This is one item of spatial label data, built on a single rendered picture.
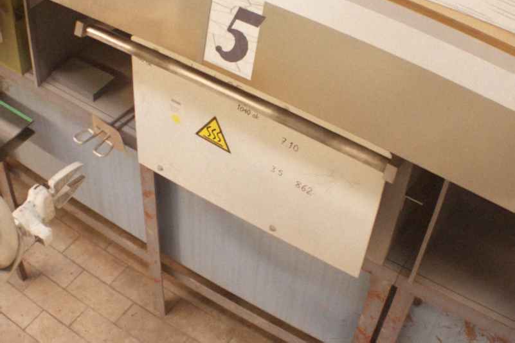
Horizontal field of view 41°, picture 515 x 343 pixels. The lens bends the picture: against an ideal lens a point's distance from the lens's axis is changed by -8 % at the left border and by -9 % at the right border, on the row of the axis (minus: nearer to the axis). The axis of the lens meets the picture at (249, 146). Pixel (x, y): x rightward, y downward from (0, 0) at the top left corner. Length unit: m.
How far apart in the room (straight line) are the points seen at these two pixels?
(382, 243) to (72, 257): 1.46
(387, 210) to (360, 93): 0.61
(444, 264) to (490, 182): 0.78
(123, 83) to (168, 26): 0.99
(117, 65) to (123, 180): 0.36
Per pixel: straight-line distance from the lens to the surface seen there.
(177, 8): 1.17
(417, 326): 1.98
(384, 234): 1.68
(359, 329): 2.01
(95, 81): 2.15
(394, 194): 1.58
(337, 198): 1.48
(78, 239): 2.89
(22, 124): 2.36
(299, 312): 2.20
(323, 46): 1.05
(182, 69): 1.35
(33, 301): 2.74
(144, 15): 1.23
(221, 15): 1.13
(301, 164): 1.47
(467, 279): 1.79
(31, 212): 1.81
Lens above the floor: 2.23
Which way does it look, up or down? 44 degrees down
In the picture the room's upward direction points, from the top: 4 degrees clockwise
